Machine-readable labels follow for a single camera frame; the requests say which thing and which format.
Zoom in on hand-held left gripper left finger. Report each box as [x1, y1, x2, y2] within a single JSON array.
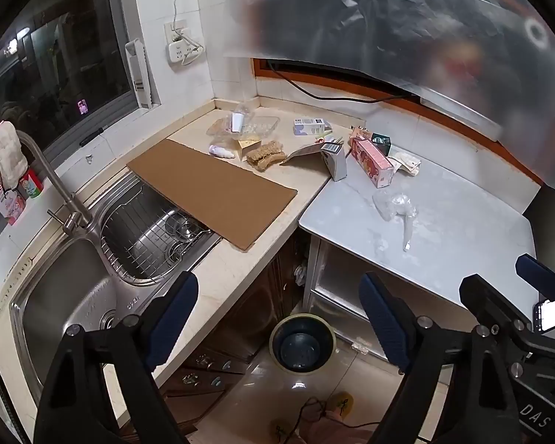
[[33, 270, 199, 444]]

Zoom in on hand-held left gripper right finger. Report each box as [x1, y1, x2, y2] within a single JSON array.
[[358, 272, 523, 444]]

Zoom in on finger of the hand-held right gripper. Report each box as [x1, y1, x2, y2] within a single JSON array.
[[459, 274, 537, 347], [515, 253, 555, 297]]

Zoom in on round dark trash bin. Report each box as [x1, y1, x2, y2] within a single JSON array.
[[269, 313, 336, 374]]

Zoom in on white cabinet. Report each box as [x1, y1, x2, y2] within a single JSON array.
[[303, 236, 449, 380]]

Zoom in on brown wooden cabinet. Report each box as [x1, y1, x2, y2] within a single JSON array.
[[159, 231, 310, 426]]

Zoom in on steel bowl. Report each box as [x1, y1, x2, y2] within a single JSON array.
[[164, 219, 202, 246]]

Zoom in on yellow slipper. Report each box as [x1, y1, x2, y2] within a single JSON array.
[[326, 392, 356, 419], [270, 420, 301, 444]]

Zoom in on stainless steel sink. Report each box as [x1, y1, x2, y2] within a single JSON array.
[[7, 169, 223, 391]]

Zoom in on person's pink pants leg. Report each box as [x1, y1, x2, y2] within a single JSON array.
[[298, 409, 384, 444]]

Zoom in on clear plastic bag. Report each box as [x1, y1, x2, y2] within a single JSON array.
[[372, 191, 418, 253]]

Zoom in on brown cardboard sheet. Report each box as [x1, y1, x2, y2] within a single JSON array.
[[126, 139, 299, 252]]

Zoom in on crumpled paper receipts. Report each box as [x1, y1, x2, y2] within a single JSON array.
[[391, 145, 421, 177]]

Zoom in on pink carton box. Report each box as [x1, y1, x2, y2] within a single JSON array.
[[350, 136, 395, 189]]

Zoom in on white box with barcode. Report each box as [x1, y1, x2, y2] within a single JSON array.
[[320, 142, 349, 182]]

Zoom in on brown loofah scrubber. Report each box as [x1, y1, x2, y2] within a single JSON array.
[[246, 140, 287, 170]]

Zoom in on dark green small box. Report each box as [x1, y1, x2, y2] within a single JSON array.
[[371, 132, 393, 155]]

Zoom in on steel faucet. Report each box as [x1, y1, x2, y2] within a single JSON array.
[[0, 130, 93, 236]]

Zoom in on grey cardboard piece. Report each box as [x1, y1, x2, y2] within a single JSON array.
[[280, 143, 327, 166]]

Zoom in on red label can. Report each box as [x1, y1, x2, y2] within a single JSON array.
[[18, 169, 44, 199]]

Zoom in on pink packet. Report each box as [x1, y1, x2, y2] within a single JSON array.
[[0, 166, 27, 226]]

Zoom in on clear plastic tray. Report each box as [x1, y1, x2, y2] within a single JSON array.
[[206, 115, 280, 142]]

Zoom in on purple white carton box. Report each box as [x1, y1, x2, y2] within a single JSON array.
[[293, 118, 332, 137]]

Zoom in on beige dish cloth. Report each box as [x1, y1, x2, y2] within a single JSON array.
[[0, 121, 29, 190]]

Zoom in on dark window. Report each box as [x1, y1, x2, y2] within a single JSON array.
[[0, 0, 137, 149]]

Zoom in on translucent plastic sheet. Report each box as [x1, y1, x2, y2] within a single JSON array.
[[222, 0, 555, 190]]

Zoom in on wire dish rack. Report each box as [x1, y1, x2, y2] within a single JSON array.
[[101, 189, 213, 283]]

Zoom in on orange wooden window frame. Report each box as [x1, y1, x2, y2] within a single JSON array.
[[251, 58, 544, 186]]

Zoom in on white wall holder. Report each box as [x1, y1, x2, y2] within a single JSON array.
[[125, 38, 160, 109]]

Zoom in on thick black cable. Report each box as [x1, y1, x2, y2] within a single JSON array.
[[265, 58, 419, 102]]

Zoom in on white wall power strip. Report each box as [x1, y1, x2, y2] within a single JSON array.
[[168, 37, 204, 68]]

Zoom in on white wall socket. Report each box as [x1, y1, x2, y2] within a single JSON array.
[[164, 19, 189, 44]]

